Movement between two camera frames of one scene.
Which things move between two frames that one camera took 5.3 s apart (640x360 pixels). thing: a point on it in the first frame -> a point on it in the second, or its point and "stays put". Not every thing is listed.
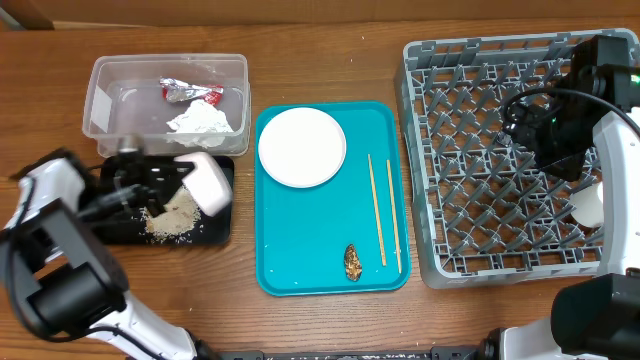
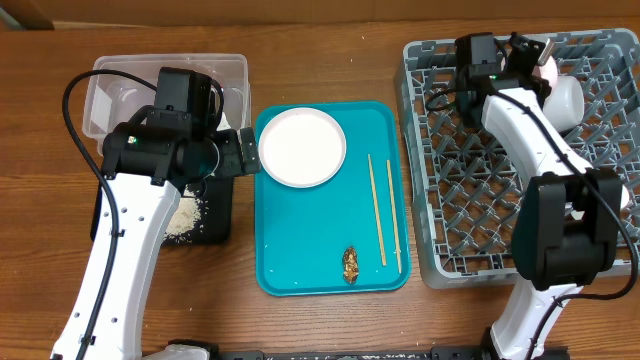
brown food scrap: (353, 265) stays put
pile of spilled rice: (175, 223) stays put
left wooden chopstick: (381, 233) stays put
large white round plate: (302, 147) stays put
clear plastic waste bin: (183, 104) stays put
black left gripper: (149, 196) -> (232, 162)
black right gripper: (520, 127) -> (537, 85)
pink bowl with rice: (206, 185) -> (548, 71)
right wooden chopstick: (391, 193) stays put
